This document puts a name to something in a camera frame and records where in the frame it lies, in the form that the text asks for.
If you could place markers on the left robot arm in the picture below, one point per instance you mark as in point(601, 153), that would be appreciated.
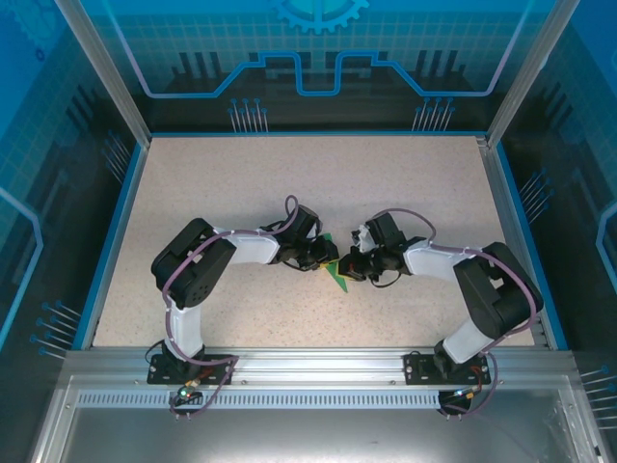
point(193, 270)

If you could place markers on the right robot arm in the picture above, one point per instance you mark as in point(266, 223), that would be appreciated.
point(496, 289)

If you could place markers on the aluminium side rail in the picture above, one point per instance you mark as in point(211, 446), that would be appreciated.
point(496, 193)

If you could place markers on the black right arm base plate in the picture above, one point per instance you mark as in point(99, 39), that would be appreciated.
point(419, 369)

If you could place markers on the silver metal tray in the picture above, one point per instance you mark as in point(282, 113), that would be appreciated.
point(289, 434)

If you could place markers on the blue table edge strip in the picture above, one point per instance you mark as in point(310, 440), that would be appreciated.
point(313, 133)
point(519, 202)
point(115, 231)

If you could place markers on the green square paper sheet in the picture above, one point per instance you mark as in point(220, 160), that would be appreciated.
point(343, 285)

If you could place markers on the aluminium mounting rail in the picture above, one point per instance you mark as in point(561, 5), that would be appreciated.
point(318, 364)

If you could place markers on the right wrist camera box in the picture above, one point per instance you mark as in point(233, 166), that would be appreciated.
point(364, 240)

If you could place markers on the aluminium frame post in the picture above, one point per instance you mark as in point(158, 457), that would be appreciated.
point(532, 72)
point(103, 72)

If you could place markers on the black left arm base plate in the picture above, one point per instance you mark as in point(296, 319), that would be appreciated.
point(217, 371)

